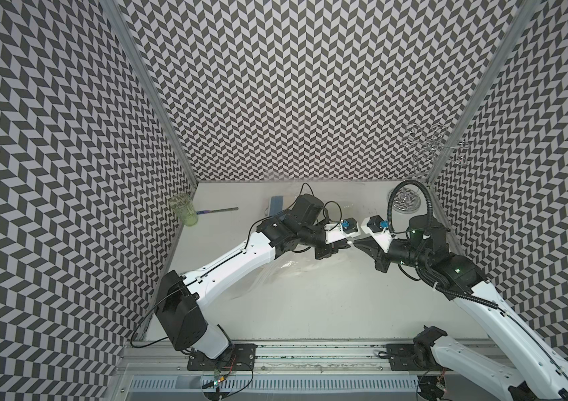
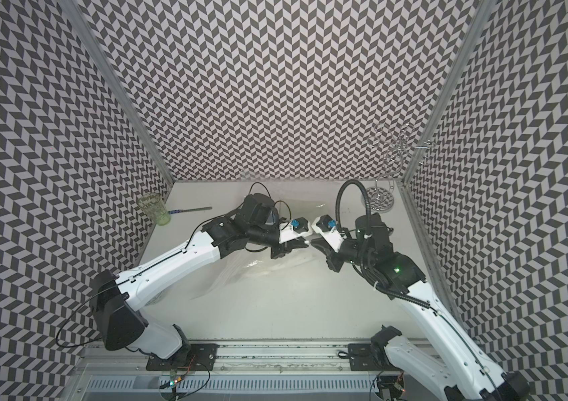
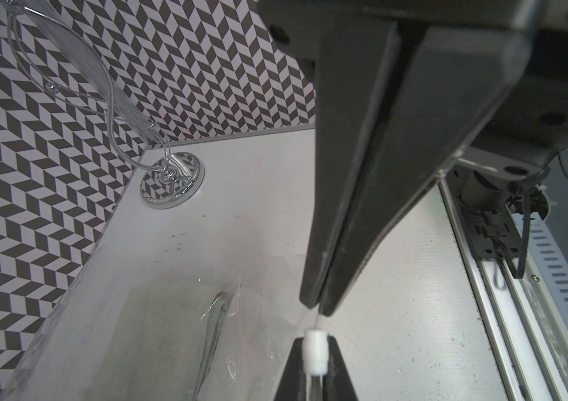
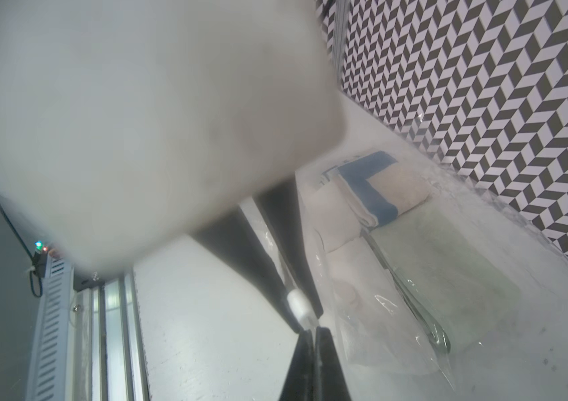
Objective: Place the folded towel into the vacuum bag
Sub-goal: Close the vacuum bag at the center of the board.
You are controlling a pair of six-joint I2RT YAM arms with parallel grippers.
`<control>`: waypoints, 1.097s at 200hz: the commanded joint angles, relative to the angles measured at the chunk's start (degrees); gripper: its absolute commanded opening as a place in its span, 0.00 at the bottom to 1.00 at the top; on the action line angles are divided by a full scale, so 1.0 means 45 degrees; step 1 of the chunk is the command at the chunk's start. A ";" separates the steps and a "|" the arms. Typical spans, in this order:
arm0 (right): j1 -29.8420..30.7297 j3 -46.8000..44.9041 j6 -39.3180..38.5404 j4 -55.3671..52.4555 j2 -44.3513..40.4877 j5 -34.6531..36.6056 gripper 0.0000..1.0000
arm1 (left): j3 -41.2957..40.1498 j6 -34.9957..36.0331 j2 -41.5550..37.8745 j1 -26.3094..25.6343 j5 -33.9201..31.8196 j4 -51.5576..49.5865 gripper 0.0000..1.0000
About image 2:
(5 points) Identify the clear plastic vacuum bag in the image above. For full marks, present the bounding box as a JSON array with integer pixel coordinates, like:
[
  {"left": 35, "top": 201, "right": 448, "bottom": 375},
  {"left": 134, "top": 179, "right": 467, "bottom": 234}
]
[{"left": 188, "top": 169, "right": 360, "bottom": 302}]

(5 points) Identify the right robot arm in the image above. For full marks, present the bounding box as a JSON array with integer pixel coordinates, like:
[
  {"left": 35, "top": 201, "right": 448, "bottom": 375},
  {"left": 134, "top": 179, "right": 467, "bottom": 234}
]
[{"left": 312, "top": 214, "right": 531, "bottom": 400}]

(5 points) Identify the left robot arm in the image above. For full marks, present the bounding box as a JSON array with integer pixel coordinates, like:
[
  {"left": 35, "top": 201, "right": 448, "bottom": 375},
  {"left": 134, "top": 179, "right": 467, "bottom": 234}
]
[{"left": 89, "top": 193, "right": 312, "bottom": 360}]

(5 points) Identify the green glass cup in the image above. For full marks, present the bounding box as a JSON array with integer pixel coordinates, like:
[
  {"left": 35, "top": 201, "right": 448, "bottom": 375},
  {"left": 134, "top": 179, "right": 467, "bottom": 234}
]
[{"left": 137, "top": 193, "right": 170, "bottom": 226}]

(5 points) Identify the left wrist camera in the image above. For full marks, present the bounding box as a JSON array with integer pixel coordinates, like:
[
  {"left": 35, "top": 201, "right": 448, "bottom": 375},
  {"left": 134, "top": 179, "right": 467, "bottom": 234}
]
[{"left": 279, "top": 217, "right": 313, "bottom": 244}]

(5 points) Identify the purple handled utensil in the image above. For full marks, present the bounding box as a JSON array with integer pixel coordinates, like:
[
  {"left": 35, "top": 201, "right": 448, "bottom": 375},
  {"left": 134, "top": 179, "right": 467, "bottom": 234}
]
[{"left": 168, "top": 206, "right": 213, "bottom": 215}]

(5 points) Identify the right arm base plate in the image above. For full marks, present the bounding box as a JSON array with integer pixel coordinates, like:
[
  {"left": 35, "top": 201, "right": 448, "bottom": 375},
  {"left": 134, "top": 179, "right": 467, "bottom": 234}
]
[{"left": 347, "top": 344, "right": 392, "bottom": 372}]

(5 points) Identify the aluminium front rail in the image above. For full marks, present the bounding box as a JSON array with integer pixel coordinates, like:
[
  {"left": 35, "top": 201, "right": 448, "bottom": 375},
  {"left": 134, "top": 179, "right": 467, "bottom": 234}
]
[{"left": 72, "top": 340, "right": 495, "bottom": 376}]

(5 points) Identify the chrome wire mug stand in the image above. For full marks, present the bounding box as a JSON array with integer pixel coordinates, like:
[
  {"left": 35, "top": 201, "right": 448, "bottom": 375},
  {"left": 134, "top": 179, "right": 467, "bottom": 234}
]
[{"left": 367, "top": 124, "right": 413, "bottom": 213}]

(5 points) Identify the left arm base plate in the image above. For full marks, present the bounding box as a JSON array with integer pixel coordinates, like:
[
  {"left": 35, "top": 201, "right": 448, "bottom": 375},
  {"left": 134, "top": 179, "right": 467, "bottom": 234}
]
[{"left": 146, "top": 343, "right": 219, "bottom": 372}]

